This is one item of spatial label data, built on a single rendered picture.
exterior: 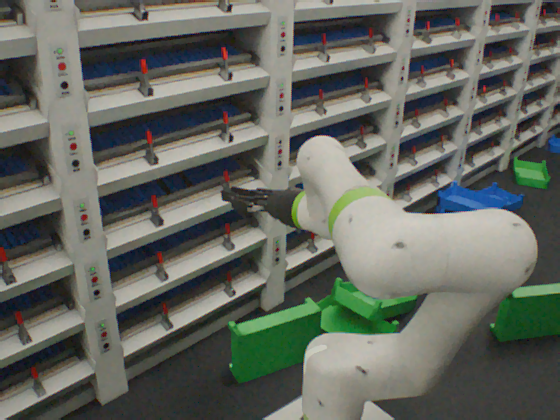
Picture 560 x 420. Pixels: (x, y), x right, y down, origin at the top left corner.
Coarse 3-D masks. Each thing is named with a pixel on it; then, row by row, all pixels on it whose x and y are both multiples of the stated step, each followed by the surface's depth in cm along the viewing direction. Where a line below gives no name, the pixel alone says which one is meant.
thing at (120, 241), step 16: (240, 160) 185; (256, 176) 179; (272, 176) 176; (208, 192) 169; (160, 208) 157; (176, 208) 159; (192, 208) 161; (208, 208) 163; (224, 208) 168; (112, 224) 147; (144, 224) 151; (176, 224) 156; (192, 224) 162; (112, 240) 143; (128, 240) 145; (144, 240) 150; (112, 256) 144
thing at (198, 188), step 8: (248, 168) 179; (232, 176) 174; (240, 176) 177; (200, 184) 166; (208, 184) 167; (216, 184) 170; (176, 192) 161; (184, 192) 162; (192, 192) 164; (200, 192) 167; (160, 200) 156; (168, 200) 158; (176, 200) 161; (128, 208) 150; (136, 208) 151; (144, 208) 153; (152, 208) 155; (104, 216) 145; (112, 216) 146; (120, 216) 148; (128, 216) 150; (104, 224) 145; (120, 224) 147
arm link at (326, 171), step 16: (304, 144) 111; (320, 144) 107; (336, 144) 108; (304, 160) 108; (320, 160) 101; (336, 160) 98; (304, 176) 108; (320, 176) 97; (336, 176) 91; (352, 176) 89; (320, 192) 94; (336, 192) 85
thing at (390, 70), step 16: (384, 16) 205; (400, 16) 200; (400, 32) 203; (400, 48) 207; (384, 64) 213; (400, 64) 210; (400, 96) 218; (384, 112) 220; (400, 112) 223; (400, 128) 227; (384, 160) 228; (384, 192) 235
